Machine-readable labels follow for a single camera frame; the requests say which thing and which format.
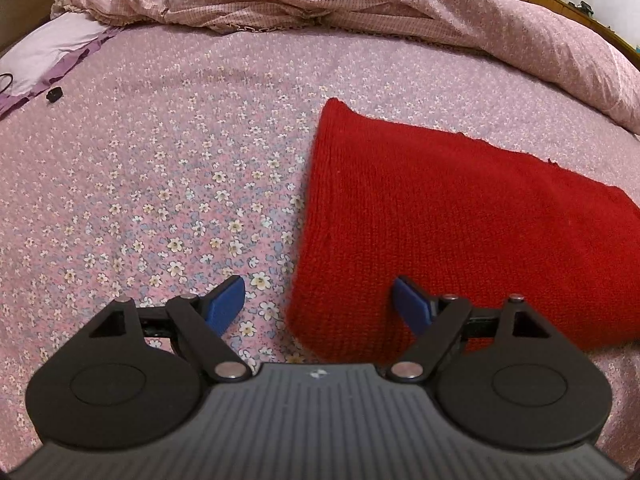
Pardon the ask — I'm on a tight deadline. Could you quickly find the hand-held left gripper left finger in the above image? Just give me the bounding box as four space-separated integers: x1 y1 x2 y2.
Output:
89 275 247 382

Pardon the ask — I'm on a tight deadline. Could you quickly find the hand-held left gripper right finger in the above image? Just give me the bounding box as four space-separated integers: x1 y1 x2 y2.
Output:
390 276 557 382

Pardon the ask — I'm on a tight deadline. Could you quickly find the red knitted sweater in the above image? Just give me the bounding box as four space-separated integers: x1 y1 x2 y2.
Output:
286 97 632 364

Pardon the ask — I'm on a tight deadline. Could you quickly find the pink floral bedsheet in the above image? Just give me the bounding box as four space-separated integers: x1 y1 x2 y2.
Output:
0 25 640 461

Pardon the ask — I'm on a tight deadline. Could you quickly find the pink quilt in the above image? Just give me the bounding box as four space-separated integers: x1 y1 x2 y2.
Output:
52 0 640 136

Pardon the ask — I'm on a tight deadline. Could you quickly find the lilac pillow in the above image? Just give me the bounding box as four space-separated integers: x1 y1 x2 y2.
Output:
0 12 124 121

